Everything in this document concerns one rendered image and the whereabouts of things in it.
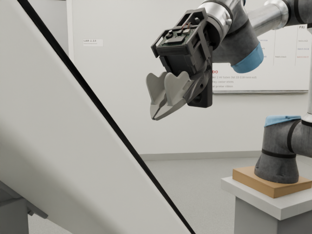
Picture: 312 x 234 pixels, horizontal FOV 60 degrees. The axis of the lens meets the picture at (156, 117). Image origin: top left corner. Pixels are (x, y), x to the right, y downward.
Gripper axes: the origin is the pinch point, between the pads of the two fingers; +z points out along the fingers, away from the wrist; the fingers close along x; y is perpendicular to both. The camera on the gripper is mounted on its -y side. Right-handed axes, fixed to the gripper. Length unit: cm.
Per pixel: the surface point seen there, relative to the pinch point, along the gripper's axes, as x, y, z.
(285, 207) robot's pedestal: 9, -60, -19
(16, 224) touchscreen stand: -4.6, 5.4, 22.4
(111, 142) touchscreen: 13.4, 16.3, 16.0
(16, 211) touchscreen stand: -4.6, 6.4, 21.4
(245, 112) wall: -107, -255, -239
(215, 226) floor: -58, -181, -46
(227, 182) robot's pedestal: -14, -65, -26
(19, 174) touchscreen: 8.6, 16.8, 19.8
